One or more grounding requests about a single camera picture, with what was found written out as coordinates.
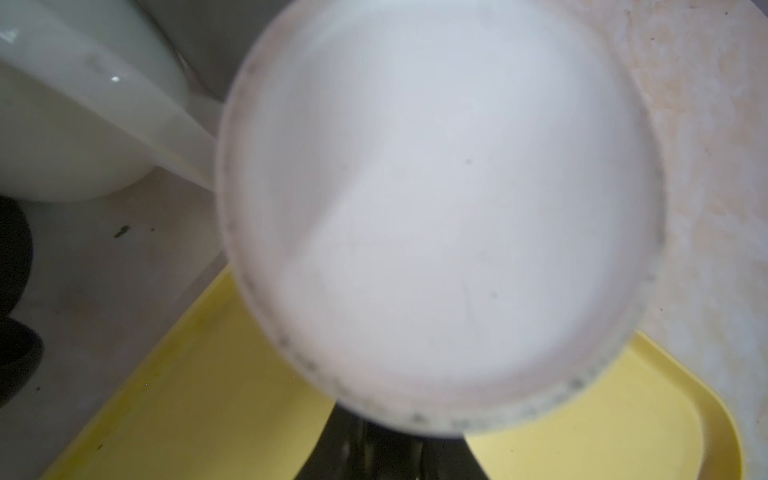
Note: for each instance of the black and white mug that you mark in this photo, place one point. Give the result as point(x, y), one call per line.
point(447, 216)

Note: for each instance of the white ribbed mug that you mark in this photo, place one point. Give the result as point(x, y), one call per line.
point(93, 98)

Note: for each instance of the grey mug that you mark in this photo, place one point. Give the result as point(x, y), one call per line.
point(213, 36)

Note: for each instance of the yellow plastic tray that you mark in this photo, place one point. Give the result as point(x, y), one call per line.
point(213, 400)

